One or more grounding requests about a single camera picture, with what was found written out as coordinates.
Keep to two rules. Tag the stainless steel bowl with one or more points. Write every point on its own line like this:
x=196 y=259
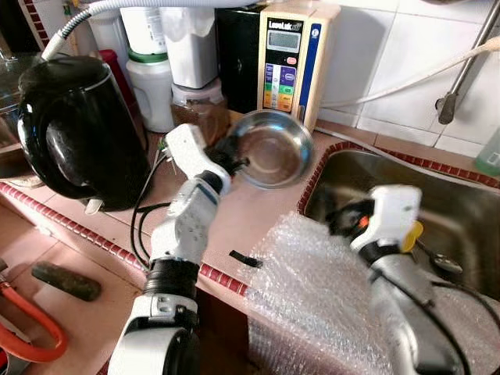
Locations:
x=273 y=148

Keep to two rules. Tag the metal spoon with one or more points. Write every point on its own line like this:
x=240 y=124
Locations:
x=449 y=264

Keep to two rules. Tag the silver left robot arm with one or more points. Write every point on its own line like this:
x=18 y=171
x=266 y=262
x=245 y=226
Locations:
x=187 y=226

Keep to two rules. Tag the brown powder plastic jar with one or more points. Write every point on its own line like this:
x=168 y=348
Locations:
x=199 y=101

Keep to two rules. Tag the thin white drain tube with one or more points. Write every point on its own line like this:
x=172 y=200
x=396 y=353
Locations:
x=344 y=137

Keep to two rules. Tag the clear bubble wrap sheet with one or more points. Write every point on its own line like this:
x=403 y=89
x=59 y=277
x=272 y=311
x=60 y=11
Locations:
x=312 y=297

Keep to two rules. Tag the white jar green lid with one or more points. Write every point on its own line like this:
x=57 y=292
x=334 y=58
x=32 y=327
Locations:
x=150 y=94

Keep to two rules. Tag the small black plastic piece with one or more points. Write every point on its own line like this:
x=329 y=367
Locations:
x=246 y=259

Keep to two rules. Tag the stainless steel sink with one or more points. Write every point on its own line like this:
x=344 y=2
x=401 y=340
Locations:
x=453 y=195

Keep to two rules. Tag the beige water ionizer machine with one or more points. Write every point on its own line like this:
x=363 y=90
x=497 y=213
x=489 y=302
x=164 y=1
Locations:
x=285 y=58

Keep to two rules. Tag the frosted white plastic container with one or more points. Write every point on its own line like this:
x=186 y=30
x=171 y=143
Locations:
x=189 y=47

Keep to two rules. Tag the small white plastic piece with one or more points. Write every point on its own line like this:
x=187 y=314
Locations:
x=94 y=206

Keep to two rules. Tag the black electric kettle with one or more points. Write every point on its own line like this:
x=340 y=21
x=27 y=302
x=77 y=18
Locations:
x=78 y=129

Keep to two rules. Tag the red plastic container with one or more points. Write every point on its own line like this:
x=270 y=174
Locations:
x=112 y=62

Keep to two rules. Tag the white labelled bottle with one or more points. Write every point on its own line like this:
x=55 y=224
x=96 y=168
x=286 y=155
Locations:
x=144 y=30

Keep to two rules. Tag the clear dish soap bottle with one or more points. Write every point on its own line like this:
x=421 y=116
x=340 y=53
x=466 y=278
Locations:
x=488 y=160

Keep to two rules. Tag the clear plastic container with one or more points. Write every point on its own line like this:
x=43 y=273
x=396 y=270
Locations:
x=105 y=33

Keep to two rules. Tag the metal faucet pipe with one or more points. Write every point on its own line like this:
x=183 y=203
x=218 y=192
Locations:
x=469 y=70

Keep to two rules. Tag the dark green cylinder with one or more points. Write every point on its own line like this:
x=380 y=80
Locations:
x=66 y=281

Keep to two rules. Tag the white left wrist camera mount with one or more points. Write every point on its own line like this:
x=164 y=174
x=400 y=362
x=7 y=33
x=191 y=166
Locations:
x=183 y=144

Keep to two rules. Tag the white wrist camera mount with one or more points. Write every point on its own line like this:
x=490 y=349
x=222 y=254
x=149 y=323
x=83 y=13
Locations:
x=183 y=144
x=387 y=211

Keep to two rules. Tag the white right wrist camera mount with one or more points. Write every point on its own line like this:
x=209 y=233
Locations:
x=387 y=211

